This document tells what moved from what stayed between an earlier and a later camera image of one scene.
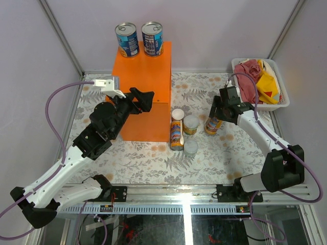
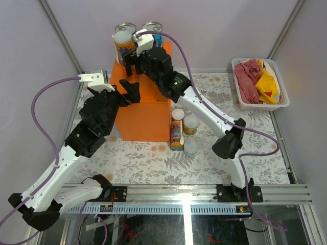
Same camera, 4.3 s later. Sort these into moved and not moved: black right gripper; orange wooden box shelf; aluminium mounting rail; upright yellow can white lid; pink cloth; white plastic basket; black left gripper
Moved: black right gripper; black left gripper
Not moved: white plastic basket; upright yellow can white lid; orange wooden box shelf; pink cloth; aluminium mounting rail
